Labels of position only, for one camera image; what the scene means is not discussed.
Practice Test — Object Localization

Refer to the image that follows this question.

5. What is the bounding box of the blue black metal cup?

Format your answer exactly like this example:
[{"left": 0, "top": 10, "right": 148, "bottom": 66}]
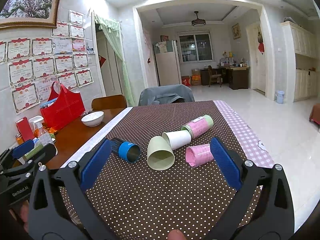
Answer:
[{"left": 111, "top": 138, "right": 141, "bottom": 163}]

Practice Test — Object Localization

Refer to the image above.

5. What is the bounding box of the pink clear plastic cup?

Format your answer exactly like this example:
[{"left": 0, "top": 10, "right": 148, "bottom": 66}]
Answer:
[{"left": 185, "top": 144, "right": 214, "bottom": 167}]

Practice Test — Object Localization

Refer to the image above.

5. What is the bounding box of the pale green plastic cup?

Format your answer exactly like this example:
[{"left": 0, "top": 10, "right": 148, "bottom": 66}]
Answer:
[{"left": 147, "top": 136, "right": 175, "bottom": 171}]

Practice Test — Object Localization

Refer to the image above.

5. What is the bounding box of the white paper cup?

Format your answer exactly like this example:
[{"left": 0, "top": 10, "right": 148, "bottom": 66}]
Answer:
[{"left": 162, "top": 130, "right": 191, "bottom": 151}]

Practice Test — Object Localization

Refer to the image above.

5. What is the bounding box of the left hand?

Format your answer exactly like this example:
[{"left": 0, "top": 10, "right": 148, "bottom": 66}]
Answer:
[{"left": 19, "top": 201, "right": 29, "bottom": 232}]

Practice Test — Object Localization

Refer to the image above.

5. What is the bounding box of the right hand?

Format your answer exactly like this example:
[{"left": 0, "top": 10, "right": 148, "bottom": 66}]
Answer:
[{"left": 168, "top": 230, "right": 187, "bottom": 240}]

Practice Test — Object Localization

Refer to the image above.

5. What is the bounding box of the green tray with boxes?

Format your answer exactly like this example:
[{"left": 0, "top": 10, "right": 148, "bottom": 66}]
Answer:
[{"left": 23, "top": 138, "right": 43, "bottom": 161}]

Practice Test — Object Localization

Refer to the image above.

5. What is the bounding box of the red gift box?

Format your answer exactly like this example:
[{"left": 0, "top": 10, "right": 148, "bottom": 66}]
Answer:
[{"left": 16, "top": 117, "right": 34, "bottom": 141}]

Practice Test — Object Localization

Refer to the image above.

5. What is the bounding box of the clear spray bottle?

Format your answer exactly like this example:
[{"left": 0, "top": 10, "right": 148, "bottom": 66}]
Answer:
[{"left": 29, "top": 115, "right": 55, "bottom": 147}]

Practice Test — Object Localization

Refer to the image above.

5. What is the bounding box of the red felt tote bag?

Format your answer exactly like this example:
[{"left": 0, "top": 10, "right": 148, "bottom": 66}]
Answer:
[{"left": 40, "top": 81, "right": 85, "bottom": 131}]

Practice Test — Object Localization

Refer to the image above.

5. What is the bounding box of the pink checkered tablecloth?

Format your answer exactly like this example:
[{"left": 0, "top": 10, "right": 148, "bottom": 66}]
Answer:
[{"left": 214, "top": 100, "right": 274, "bottom": 168}]

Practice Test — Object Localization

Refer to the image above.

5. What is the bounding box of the white ceramic bowl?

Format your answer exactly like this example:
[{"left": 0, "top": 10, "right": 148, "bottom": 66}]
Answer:
[{"left": 81, "top": 111, "right": 104, "bottom": 127}]

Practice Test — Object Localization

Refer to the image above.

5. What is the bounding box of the brown wooden chair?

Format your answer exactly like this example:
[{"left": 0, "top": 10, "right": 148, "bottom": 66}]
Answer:
[{"left": 92, "top": 94, "right": 127, "bottom": 111}]

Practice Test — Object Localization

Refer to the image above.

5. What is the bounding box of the brown polka dot tablecloth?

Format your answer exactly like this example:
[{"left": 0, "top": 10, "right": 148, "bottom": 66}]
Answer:
[{"left": 59, "top": 100, "right": 263, "bottom": 240}]

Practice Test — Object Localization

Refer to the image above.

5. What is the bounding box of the pink green clear jar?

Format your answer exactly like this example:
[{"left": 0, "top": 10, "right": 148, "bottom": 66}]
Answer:
[{"left": 181, "top": 115, "right": 214, "bottom": 139}]

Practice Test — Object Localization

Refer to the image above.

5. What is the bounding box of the light blue trash bin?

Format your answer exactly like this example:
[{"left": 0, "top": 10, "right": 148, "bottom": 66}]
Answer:
[{"left": 276, "top": 90, "right": 285, "bottom": 104}]

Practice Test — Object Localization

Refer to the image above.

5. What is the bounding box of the framed blossom painting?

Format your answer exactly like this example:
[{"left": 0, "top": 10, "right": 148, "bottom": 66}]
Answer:
[{"left": 1, "top": 0, "right": 60, "bottom": 29}]

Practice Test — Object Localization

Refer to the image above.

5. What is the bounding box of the dark wooden desk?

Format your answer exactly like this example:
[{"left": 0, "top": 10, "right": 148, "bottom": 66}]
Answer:
[{"left": 200, "top": 66, "right": 250, "bottom": 90}]

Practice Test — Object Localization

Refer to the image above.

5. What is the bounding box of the green door curtain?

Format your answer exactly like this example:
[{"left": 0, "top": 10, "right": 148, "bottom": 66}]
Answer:
[{"left": 94, "top": 13, "right": 136, "bottom": 107}]

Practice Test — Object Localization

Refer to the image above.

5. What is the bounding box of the wooden desk chair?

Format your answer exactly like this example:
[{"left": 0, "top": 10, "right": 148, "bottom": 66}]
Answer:
[{"left": 208, "top": 65, "right": 222, "bottom": 87}]

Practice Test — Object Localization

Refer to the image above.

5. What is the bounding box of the chair with grey jacket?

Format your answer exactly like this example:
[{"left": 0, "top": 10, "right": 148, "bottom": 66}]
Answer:
[{"left": 138, "top": 85, "right": 195, "bottom": 106}]

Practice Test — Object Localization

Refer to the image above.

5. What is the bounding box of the white refrigerator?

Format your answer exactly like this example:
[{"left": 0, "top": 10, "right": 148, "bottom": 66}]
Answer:
[{"left": 153, "top": 40, "right": 182, "bottom": 86}]

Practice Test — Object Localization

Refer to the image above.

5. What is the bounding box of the small framed picture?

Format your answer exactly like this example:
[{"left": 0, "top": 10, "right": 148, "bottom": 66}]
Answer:
[{"left": 232, "top": 23, "right": 241, "bottom": 40}]

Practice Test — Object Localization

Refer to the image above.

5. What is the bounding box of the window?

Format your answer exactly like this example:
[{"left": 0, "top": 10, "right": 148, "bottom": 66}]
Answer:
[{"left": 178, "top": 32, "right": 214, "bottom": 63}]

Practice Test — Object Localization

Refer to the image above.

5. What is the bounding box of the ceiling fan lamp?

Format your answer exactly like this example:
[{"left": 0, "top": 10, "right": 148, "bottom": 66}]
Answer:
[{"left": 191, "top": 11, "right": 206, "bottom": 27}]

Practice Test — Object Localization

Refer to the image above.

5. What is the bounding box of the cream wall cabinet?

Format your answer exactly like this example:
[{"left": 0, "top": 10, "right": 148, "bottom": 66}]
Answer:
[{"left": 281, "top": 21, "right": 318, "bottom": 103}]

